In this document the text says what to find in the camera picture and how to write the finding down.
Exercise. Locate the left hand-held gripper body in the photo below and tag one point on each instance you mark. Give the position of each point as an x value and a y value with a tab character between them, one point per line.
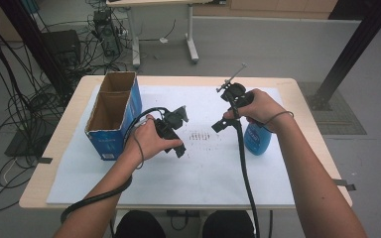
172	120

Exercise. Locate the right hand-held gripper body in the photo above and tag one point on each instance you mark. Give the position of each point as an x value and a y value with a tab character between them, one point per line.
237	94

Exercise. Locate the blue bottle with white cap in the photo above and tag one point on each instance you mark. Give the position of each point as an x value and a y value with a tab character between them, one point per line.
256	142

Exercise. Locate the blue cardboard box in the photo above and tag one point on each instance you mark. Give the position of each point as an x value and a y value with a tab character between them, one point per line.
115	135

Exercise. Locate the person's right hand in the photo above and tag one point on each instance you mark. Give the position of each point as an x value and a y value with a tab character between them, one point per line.
264	109

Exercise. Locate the person's left hand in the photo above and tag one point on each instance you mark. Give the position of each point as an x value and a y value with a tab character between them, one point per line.
149	142

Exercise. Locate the white table mat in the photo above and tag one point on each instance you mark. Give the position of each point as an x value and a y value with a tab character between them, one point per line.
195	175

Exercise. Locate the black wrist band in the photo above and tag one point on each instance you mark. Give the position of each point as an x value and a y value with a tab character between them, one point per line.
279	113
142	152

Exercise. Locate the white desk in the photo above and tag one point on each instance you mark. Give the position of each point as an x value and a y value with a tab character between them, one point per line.
191	39

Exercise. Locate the white power adapter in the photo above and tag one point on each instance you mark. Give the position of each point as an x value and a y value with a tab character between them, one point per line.
163	40

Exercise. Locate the person's left leg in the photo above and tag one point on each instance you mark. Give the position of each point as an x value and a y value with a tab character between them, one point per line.
139	226

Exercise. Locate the person's leg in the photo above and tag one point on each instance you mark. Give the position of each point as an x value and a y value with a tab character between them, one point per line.
228	226
139	226

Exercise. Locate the person's right leg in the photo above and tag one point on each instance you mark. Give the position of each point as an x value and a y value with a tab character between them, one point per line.
228	226

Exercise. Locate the black computer tower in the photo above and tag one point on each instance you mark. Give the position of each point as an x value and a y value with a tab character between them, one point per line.
107	36

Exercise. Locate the grey gridded floor mat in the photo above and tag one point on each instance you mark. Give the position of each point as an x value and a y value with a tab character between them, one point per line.
344	119

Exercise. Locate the black tape strip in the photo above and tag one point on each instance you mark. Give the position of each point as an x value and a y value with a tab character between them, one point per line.
344	183
45	160

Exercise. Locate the black case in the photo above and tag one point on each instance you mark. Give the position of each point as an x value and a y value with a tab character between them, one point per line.
61	44

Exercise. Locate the dark floor plate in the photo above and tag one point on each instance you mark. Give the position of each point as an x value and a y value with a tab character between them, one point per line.
20	145

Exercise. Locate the black metal stand post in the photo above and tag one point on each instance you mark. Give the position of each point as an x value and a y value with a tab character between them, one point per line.
33	43
354	46

